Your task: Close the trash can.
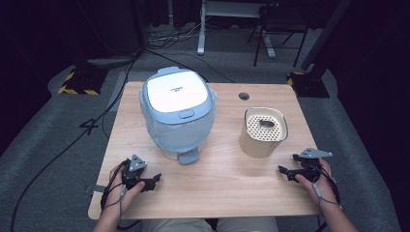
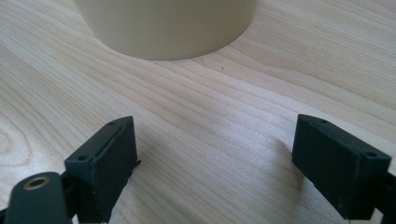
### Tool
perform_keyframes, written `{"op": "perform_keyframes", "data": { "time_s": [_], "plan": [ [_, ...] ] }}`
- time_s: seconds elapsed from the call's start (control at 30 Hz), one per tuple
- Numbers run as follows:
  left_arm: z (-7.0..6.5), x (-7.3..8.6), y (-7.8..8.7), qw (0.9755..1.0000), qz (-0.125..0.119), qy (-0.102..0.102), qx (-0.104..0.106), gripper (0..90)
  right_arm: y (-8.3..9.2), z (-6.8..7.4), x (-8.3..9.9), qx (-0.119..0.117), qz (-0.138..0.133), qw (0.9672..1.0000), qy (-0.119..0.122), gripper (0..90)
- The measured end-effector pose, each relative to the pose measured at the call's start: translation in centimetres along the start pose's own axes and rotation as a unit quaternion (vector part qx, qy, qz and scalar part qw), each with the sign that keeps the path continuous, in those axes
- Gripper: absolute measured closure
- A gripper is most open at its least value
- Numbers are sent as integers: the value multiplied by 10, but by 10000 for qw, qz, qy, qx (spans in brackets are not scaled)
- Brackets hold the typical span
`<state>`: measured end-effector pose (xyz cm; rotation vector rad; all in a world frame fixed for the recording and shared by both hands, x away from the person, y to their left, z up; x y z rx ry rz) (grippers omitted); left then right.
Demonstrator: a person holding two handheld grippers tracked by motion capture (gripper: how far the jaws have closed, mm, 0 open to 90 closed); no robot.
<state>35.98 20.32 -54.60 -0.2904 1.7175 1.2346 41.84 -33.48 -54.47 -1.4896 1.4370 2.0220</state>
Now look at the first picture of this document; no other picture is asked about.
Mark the person's right leg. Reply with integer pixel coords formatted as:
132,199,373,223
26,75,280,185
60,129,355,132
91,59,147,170
216,216,280,232

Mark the person's leg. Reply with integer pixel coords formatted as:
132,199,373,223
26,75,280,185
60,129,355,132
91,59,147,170
140,217,216,232
216,216,280,232

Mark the black stand with striped base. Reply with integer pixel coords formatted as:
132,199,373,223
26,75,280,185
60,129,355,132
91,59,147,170
286,0,353,99
57,38,109,97

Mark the right hand-held gripper cable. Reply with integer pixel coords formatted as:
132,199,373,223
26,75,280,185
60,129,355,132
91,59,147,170
305,162,343,232

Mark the person's left leg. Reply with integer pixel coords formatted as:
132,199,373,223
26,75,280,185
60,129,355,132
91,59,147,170
140,217,216,232

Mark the long black floor cable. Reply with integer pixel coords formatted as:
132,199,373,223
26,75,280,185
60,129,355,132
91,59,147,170
9,52,140,232

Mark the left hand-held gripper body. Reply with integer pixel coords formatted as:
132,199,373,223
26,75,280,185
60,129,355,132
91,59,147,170
121,154,153,191

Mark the white desk frame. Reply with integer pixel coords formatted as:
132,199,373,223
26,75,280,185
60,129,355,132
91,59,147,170
196,0,278,59

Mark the person's right hand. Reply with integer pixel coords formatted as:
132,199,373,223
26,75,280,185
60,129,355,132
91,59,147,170
294,158,338,208

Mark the beige round container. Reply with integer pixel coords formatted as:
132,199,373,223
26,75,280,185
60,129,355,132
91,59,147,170
238,106,290,160

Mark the black chair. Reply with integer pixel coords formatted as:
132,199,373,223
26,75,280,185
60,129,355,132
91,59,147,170
247,2,311,69

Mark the bundle of floor cables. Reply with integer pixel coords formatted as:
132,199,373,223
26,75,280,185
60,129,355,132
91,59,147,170
148,22,202,44

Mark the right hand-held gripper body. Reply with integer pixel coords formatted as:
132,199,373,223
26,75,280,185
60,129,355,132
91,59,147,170
297,147,334,184

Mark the person's left hand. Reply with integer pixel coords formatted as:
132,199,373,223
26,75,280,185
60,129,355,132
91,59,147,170
107,162,146,215

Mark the thin black floor cable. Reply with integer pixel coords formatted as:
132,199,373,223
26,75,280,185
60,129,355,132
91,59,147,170
144,47,236,84

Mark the light blue rice cooker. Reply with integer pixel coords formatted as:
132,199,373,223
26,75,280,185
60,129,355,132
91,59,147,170
138,66,218,166

